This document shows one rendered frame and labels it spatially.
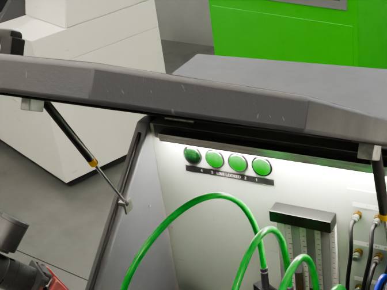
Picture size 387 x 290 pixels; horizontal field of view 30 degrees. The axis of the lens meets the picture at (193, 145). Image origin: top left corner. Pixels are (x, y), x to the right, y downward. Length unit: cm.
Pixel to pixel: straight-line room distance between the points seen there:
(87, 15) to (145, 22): 42
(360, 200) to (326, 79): 32
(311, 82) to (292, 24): 240
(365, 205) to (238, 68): 51
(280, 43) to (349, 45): 47
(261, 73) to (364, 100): 30
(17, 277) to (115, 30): 309
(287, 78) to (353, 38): 218
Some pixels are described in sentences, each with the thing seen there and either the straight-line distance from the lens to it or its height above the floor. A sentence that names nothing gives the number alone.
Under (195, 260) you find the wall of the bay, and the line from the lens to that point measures 188.
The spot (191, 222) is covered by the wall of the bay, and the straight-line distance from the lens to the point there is 180.
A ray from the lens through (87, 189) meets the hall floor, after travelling 441.
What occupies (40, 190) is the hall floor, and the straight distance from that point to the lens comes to 453.
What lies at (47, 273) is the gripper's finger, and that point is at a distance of 137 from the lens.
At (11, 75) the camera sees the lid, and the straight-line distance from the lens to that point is 70.
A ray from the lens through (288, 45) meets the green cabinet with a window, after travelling 415.
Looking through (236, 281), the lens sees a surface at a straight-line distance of 133.
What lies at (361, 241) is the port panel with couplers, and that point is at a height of 123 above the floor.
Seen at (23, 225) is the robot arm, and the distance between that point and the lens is 133.
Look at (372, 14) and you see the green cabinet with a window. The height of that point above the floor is 91.
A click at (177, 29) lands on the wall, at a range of 654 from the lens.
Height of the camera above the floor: 218
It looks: 28 degrees down
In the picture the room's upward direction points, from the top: 8 degrees counter-clockwise
